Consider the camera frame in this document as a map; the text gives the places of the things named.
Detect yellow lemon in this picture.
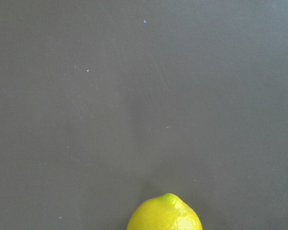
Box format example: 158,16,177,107
127,193,203,230

